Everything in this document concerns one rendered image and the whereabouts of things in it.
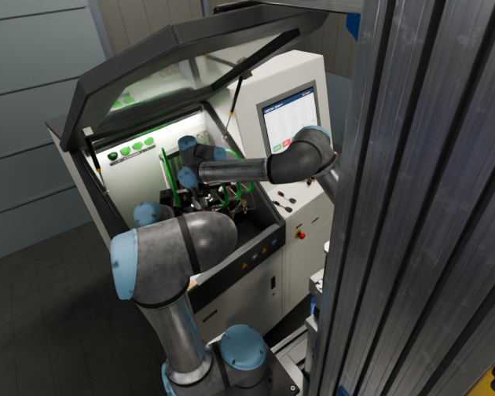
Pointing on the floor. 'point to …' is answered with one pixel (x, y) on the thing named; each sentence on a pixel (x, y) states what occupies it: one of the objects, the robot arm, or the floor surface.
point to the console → (249, 114)
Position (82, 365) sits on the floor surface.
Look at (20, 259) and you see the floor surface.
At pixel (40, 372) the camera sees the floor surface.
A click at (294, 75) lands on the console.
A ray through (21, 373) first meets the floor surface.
